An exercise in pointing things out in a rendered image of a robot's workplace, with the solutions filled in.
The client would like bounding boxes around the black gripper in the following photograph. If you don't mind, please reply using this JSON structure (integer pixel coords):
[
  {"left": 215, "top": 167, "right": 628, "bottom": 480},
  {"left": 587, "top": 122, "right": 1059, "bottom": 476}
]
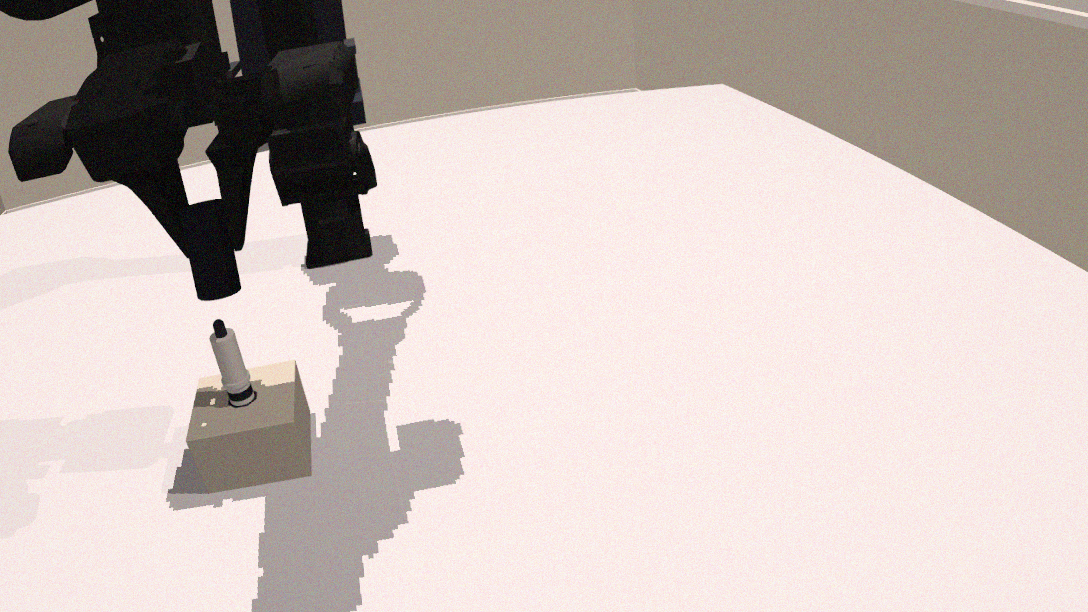
[{"left": 8, "top": 0, "right": 358, "bottom": 258}]

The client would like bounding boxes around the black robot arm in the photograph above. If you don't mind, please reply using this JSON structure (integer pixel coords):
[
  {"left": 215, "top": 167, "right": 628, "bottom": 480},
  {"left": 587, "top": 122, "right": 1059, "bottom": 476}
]
[{"left": 0, "top": 0, "right": 378, "bottom": 269}]

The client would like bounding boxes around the black marker cap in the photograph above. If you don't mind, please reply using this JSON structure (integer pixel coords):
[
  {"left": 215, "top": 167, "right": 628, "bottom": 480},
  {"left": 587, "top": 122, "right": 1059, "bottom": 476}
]
[{"left": 180, "top": 199, "right": 242, "bottom": 301}]

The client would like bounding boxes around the beige block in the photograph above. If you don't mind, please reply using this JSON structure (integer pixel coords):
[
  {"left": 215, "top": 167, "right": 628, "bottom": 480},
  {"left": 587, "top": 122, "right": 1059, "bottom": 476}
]
[{"left": 186, "top": 360, "right": 312, "bottom": 494}]

